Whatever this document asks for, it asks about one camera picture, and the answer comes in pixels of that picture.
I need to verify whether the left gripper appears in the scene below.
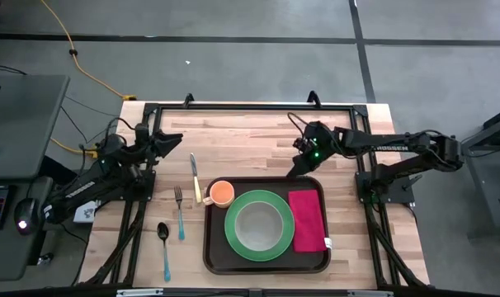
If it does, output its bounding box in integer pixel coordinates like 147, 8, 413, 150
132, 122, 184, 162

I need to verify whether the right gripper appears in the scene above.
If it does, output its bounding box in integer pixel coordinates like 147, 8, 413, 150
285, 135, 332, 178

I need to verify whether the red cloth napkin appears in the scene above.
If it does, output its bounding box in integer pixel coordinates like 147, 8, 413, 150
288, 189, 333, 253

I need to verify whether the white bowl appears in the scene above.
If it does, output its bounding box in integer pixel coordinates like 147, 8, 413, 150
234, 200, 284, 252

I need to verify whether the orange mug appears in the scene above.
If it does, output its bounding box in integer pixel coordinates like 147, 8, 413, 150
202, 180, 236, 209

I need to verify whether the black fork blue handle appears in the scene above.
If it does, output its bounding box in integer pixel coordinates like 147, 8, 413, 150
173, 185, 186, 242

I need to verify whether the black spoon blue handle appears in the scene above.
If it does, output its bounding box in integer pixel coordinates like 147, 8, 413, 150
157, 221, 172, 283

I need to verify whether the green plate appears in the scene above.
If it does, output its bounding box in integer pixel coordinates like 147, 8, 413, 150
224, 189, 295, 262

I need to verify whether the brown plastic tray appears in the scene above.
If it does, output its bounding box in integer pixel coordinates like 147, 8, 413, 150
202, 176, 332, 276

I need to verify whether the white printed box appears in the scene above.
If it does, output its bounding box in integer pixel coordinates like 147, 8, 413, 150
73, 200, 97, 224

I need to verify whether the grey desk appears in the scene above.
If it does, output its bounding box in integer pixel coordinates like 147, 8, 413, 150
0, 73, 71, 282

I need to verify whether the black computer mouse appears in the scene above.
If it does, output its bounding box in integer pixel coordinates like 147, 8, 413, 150
13, 197, 40, 236

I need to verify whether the black metal stand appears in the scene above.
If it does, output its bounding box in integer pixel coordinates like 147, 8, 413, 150
441, 105, 500, 241

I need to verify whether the knife with cream handle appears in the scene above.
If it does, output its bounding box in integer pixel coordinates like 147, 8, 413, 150
189, 153, 203, 204

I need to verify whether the yellow extension cable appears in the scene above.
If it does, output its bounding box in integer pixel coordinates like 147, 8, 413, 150
39, 0, 138, 102
50, 138, 99, 160

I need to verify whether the silver aluminium mount bar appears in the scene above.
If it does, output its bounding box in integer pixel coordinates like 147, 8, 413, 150
116, 287, 395, 297

